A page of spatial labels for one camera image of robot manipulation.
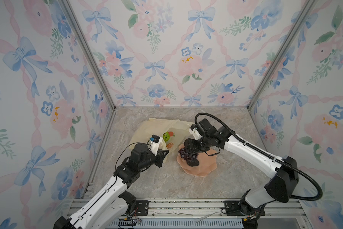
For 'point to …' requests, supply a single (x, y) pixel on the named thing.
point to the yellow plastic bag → (173, 132)
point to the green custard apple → (166, 136)
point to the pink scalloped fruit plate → (207, 163)
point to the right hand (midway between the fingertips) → (190, 149)
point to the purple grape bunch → (186, 156)
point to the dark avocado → (193, 162)
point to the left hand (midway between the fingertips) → (168, 151)
